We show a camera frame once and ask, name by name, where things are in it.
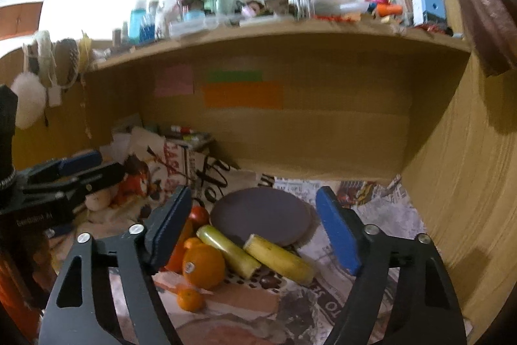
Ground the sticker mandarin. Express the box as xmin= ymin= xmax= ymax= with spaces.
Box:
xmin=183 ymin=236 xmax=202 ymax=250

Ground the blue liquid bottle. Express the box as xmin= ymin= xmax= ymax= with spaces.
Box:
xmin=128 ymin=0 xmax=147 ymax=45

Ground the printed newspaper sheet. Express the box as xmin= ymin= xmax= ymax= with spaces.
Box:
xmin=52 ymin=126 xmax=429 ymax=345

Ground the clear plastic flat box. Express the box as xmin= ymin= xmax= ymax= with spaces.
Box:
xmin=168 ymin=16 xmax=240 ymax=38

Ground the dark round plate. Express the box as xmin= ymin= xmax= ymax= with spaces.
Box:
xmin=210 ymin=187 xmax=312 ymax=247

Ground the large orange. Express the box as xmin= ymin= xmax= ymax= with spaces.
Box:
xmin=182 ymin=243 xmax=226 ymax=290

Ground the white fluffy pompom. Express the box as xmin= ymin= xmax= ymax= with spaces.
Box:
xmin=11 ymin=72 xmax=47 ymax=130

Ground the green-yellow banana piece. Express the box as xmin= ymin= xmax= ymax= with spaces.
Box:
xmin=196 ymin=225 xmax=262 ymax=280

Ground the pink sticky note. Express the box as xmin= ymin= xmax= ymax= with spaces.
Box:
xmin=154 ymin=65 xmax=195 ymax=97

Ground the orange sticky note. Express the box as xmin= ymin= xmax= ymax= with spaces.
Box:
xmin=202 ymin=81 xmax=283 ymax=109

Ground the green sticky note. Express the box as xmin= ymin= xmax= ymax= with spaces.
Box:
xmin=207 ymin=70 xmax=263 ymax=83

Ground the small red tomato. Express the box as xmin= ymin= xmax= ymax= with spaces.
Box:
xmin=188 ymin=206 xmax=210 ymax=230

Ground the red white marker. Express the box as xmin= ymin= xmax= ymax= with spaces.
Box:
xmin=170 ymin=125 xmax=196 ymax=136

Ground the small mandarin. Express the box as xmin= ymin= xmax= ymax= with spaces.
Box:
xmin=176 ymin=288 xmax=206 ymax=313

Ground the large red tomato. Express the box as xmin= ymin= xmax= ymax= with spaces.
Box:
xmin=164 ymin=220 xmax=194 ymax=273

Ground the yellow banana piece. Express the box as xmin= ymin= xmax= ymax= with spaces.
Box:
xmin=244 ymin=234 xmax=315 ymax=286

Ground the blue pencil sharpener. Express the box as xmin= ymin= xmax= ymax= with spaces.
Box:
xmin=421 ymin=0 xmax=447 ymax=24

